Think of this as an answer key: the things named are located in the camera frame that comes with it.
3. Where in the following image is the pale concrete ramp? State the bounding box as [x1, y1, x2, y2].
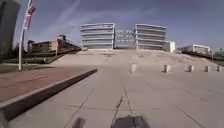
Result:
[51, 49, 221, 67]

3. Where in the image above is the row of bollards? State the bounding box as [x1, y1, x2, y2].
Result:
[129, 63, 223, 74]

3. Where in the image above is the white slatted building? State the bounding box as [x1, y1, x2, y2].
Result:
[79, 22, 168, 51]

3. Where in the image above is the pale concrete pavement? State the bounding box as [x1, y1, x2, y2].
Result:
[8, 63, 224, 128]

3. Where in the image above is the small white building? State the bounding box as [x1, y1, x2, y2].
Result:
[163, 40, 176, 53]

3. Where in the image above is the robot's own part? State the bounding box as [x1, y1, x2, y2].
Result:
[138, 115, 151, 128]
[72, 117, 86, 128]

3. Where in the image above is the brown building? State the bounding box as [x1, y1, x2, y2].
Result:
[26, 34, 81, 54]

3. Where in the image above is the dark kerb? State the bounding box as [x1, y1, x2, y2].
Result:
[0, 68, 99, 122]

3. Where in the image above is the dark hedge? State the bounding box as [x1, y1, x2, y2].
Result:
[0, 48, 83, 65]

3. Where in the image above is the red brick path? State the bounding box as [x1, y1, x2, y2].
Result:
[0, 66, 96, 104]

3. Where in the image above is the low pale building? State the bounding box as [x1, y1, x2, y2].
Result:
[178, 43, 213, 56]

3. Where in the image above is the white pole with red sign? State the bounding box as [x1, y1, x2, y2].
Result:
[17, 0, 37, 72]

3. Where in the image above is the grass strip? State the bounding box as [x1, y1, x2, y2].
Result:
[0, 63, 51, 75]

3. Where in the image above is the dark building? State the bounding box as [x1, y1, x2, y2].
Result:
[0, 0, 21, 59]

